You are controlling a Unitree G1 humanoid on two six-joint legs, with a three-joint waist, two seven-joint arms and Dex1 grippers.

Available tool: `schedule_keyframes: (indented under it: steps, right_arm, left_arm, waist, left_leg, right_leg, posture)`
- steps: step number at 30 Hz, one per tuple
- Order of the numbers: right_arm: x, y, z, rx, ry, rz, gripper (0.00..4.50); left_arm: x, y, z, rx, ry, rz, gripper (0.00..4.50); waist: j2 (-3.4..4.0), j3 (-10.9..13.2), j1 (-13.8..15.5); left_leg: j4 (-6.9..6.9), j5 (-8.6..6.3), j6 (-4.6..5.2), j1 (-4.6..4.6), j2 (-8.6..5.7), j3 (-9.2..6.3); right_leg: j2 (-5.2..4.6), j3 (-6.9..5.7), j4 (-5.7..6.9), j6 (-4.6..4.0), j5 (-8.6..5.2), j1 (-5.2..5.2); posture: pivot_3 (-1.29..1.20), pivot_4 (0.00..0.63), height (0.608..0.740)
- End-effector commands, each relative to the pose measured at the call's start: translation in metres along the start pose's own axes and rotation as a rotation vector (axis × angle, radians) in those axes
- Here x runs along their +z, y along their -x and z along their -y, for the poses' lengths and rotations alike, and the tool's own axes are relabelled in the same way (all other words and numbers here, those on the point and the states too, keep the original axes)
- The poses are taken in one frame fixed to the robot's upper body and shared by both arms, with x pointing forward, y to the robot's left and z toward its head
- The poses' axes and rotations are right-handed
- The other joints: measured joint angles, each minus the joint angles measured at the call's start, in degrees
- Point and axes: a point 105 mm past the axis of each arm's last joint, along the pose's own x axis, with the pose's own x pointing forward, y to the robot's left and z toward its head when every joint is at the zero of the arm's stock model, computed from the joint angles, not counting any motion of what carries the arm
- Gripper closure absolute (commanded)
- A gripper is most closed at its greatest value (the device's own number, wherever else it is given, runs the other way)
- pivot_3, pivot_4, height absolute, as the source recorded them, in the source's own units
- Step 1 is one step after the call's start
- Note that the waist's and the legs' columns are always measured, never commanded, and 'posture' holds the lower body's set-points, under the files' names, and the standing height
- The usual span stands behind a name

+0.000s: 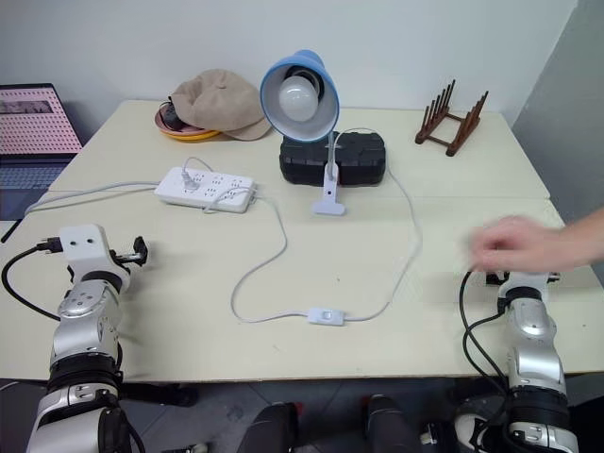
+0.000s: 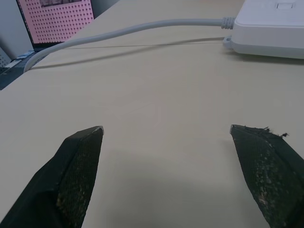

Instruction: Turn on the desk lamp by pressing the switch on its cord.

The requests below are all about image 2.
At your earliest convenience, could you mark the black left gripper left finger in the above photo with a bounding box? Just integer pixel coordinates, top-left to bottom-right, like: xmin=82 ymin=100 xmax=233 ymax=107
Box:
xmin=0 ymin=125 xmax=105 ymax=228

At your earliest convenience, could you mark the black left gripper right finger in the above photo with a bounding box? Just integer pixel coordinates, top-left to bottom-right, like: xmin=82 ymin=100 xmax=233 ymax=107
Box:
xmin=229 ymin=124 xmax=304 ymax=228

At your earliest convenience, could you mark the white perforated metal panel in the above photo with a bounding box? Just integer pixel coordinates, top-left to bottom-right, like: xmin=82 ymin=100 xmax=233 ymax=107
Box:
xmin=0 ymin=46 xmax=12 ymax=69

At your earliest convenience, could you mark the white power strip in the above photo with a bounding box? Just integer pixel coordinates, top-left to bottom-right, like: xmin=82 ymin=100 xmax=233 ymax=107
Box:
xmin=222 ymin=0 xmax=304 ymax=59

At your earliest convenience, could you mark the pink perforated pegboard panel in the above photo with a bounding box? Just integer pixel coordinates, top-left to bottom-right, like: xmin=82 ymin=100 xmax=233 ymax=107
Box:
xmin=16 ymin=0 xmax=95 ymax=46

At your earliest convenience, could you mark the grey cabinet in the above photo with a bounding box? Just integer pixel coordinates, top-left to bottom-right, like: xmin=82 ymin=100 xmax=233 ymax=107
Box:
xmin=0 ymin=0 xmax=33 ymax=60

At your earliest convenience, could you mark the grey power cable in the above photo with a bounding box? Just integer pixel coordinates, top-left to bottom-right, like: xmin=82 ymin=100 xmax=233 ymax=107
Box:
xmin=23 ymin=16 xmax=237 ymax=73

